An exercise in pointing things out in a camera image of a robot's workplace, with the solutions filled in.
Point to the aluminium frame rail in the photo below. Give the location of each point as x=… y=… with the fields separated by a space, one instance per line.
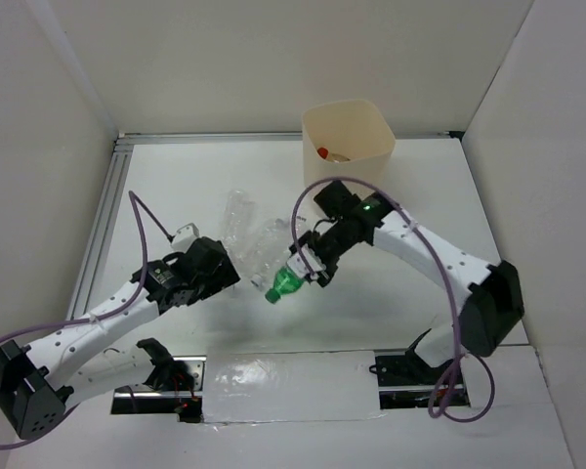
x=375 y=300

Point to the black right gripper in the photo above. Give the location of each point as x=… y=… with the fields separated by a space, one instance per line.
x=331 y=268

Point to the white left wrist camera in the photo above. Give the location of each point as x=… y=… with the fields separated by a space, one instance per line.
x=184 y=237

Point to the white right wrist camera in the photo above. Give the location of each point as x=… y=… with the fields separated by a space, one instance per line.
x=305 y=264

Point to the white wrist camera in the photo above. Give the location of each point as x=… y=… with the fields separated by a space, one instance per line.
x=184 y=237
x=305 y=264

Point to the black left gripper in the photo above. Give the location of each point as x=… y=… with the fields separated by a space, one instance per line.
x=225 y=276

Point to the beige plastic bin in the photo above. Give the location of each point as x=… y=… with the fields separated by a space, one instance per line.
x=354 y=128

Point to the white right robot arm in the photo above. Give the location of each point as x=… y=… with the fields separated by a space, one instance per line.
x=485 y=298

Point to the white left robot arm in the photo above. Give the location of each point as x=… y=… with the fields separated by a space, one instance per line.
x=44 y=380

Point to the green plastic bottle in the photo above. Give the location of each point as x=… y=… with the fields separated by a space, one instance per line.
x=287 y=280

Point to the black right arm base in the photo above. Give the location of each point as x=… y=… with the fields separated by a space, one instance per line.
x=403 y=380

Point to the clear bottle blue cap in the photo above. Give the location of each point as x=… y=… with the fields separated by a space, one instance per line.
x=236 y=222

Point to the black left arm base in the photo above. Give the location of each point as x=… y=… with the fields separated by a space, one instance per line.
x=176 y=398

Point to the clear bottle white cap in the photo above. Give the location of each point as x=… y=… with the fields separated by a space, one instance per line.
x=261 y=276

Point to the red label bottle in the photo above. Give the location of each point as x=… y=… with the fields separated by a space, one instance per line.
x=328 y=155

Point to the clear bottle grey cap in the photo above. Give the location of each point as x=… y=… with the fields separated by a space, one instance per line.
x=265 y=246

